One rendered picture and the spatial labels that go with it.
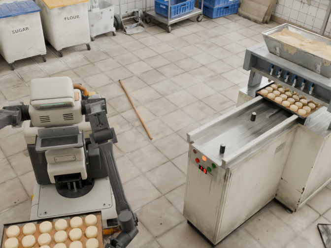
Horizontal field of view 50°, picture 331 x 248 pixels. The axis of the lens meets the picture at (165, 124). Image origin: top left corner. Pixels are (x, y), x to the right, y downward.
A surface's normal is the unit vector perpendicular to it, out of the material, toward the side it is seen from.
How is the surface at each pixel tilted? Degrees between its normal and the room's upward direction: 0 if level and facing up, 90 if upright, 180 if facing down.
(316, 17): 90
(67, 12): 91
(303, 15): 90
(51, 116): 98
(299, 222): 0
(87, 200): 1
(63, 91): 43
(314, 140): 90
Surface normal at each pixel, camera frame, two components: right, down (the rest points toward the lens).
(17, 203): 0.03, -0.79
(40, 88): 0.15, -0.17
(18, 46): 0.56, 0.53
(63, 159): 0.19, 0.71
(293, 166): -0.77, 0.37
